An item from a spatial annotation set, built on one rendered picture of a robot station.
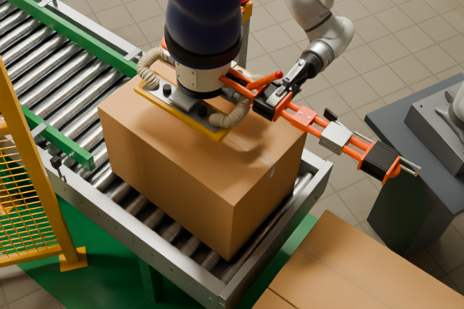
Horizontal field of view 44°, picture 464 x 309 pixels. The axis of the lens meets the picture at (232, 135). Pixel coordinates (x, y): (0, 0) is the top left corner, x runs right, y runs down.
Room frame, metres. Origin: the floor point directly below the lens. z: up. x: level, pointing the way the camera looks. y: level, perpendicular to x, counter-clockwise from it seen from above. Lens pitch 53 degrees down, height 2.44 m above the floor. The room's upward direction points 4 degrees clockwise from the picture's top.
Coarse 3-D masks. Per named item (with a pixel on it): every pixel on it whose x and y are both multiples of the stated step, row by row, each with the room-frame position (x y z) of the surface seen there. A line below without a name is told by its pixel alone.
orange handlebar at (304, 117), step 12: (240, 72) 1.18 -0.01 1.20; (228, 84) 1.13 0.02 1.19; (252, 96) 1.09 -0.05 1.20; (300, 108) 1.05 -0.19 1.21; (288, 120) 1.02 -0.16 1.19; (300, 120) 1.01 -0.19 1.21; (312, 120) 1.02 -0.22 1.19; (324, 120) 1.02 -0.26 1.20; (312, 132) 0.98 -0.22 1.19; (360, 144) 0.94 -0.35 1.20; (360, 156) 0.90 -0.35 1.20; (396, 168) 0.87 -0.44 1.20
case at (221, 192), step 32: (160, 64) 1.43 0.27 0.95; (128, 96) 1.27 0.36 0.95; (128, 128) 1.13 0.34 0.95; (160, 128) 1.14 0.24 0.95; (192, 128) 1.15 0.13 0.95; (256, 128) 1.17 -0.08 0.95; (288, 128) 1.18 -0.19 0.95; (128, 160) 1.14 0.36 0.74; (160, 160) 1.05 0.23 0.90; (192, 160) 1.02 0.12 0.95; (224, 160) 1.03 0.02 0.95; (256, 160) 1.04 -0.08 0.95; (288, 160) 1.10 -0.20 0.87; (160, 192) 1.06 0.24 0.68; (192, 192) 0.96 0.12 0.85; (224, 192) 0.91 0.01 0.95; (256, 192) 0.96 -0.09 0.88; (288, 192) 1.15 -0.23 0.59; (192, 224) 0.97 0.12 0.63; (224, 224) 0.88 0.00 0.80; (256, 224) 0.99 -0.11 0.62; (224, 256) 0.88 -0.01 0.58
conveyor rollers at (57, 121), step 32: (0, 0) 2.19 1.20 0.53; (0, 32) 1.96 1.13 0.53; (32, 64) 1.78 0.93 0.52; (96, 64) 1.78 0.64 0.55; (32, 96) 1.57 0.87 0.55; (64, 96) 1.59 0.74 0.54; (96, 96) 1.61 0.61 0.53; (96, 128) 1.42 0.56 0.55; (64, 160) 1.25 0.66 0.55; (96, 160) 1.26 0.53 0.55; (128, 192) 1.14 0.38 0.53
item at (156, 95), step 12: (156, 72) 1.26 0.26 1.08; (144, 84) 1.21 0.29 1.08; (168, 84) 1.19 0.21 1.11; (144, 96) 1.17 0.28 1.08; (156, 96) 1.16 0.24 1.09; (168, 96) 1.16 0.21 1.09; (168, 108) 1.12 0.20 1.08; (180, 108) 1.12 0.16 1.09; (192, 108) 1.12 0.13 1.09; (204, 108) 1.10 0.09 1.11; (216, 108) 1.13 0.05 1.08; (180, 120) 1.09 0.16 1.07; (192, 120) 1.08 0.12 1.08; (204, 120) 1.08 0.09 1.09; (204, 132) 1.04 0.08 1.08; (216, 132) 1.04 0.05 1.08; (228, 132) 1.05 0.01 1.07
